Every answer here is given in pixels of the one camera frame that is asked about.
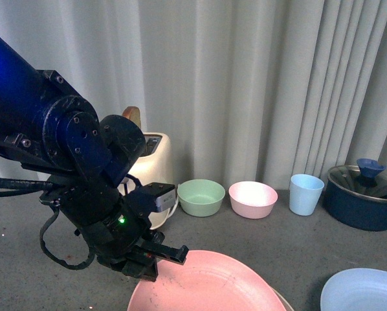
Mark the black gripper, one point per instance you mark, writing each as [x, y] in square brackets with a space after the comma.
[116, 236]

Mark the pink plate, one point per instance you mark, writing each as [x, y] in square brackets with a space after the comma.
[206, 281]

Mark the light blue plate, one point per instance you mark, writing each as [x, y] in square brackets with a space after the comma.
[355, 289]

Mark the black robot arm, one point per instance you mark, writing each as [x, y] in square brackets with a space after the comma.
[47, 126]

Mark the green bowl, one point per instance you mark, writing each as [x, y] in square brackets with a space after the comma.
[200, 197]

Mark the cream white toaster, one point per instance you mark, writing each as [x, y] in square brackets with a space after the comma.
[154, 165]

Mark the pink bowl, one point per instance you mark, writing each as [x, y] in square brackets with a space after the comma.
[252, 199]

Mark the beige plate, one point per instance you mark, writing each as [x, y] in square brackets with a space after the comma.
[285, 303]

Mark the brown bread slice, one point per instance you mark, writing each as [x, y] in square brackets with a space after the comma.
[132, 113]

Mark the light blue cup right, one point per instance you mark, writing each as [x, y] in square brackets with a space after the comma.
[305, 191]

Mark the grey white curtain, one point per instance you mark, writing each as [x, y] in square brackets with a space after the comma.
[246, 90]

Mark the dark blue saucepan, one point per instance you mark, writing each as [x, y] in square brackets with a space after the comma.
[360, 213]

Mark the glass lid blue knob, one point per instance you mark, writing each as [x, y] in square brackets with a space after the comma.
[365, 180]

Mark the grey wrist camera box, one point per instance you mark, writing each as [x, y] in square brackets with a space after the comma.
[152, 198]

